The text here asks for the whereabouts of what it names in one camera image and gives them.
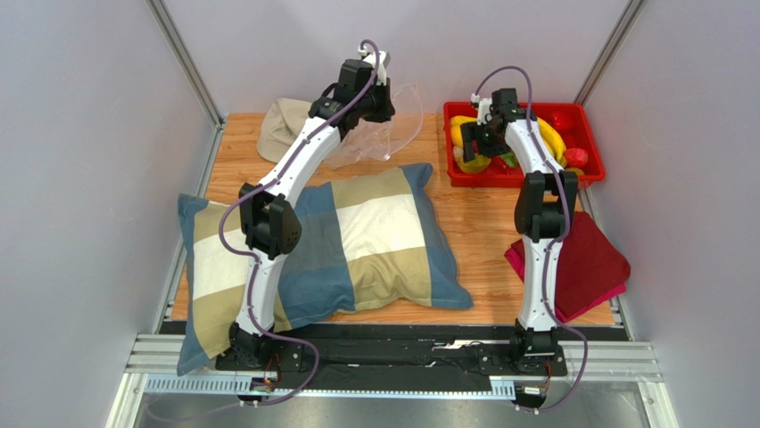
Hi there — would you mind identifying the yellow lemon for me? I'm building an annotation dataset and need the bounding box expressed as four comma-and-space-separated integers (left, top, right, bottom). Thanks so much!
450, 125, 464, 148

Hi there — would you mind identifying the clear zip top bag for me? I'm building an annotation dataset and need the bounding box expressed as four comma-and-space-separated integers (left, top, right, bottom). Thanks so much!
324, 83, 423, 169

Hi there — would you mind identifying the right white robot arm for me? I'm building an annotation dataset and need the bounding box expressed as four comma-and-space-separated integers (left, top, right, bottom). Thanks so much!
460, 88, 578, 374

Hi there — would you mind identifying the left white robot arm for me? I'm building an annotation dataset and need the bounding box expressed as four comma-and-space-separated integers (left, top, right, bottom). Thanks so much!
229, 51, 395, 368

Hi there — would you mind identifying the orange carrot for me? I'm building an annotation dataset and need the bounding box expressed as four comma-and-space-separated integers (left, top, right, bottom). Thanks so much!
500, 152, 520, 169

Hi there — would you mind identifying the garlic bulb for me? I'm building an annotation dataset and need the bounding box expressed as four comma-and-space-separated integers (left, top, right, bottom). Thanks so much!
452, 146, 464, 163

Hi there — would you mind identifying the yellow corn cob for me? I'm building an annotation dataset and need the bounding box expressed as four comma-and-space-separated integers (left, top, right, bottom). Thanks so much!
450, 115, 477, 127

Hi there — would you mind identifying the yellow banana bunch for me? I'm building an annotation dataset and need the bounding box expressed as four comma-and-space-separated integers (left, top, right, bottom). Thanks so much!
537, 118, 567, 168

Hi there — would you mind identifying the beige bucket hat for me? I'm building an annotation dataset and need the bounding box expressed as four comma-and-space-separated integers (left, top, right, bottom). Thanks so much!
256, 97, 311, 163

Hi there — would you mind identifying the red plastic tray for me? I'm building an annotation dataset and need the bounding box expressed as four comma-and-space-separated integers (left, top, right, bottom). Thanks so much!
442, 101, 606, 189

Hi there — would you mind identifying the plaid pillow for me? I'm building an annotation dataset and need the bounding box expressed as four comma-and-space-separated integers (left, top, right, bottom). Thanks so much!
178, 163, 474, 357

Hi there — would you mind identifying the folded red cloth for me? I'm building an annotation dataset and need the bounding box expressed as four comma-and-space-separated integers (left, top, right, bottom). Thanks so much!
504, 211, 632, 325

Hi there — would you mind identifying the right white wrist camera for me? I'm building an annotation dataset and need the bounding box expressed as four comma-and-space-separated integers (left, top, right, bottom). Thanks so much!
470, 94, 492, 125

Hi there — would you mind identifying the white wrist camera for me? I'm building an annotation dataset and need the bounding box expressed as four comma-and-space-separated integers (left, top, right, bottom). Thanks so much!
470, 94, 492, 125
358, 47, 392, 86

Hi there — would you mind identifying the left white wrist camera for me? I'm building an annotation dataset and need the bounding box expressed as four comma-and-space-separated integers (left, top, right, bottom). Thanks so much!
358, 47, 392, 86

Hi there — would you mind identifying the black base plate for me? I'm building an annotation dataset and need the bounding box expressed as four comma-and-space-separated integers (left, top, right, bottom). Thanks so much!
157, 320, 631, 393

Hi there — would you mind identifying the aluminium frame rail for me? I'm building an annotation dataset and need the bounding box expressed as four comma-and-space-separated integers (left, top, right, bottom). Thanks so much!
107, 324, 678, 427

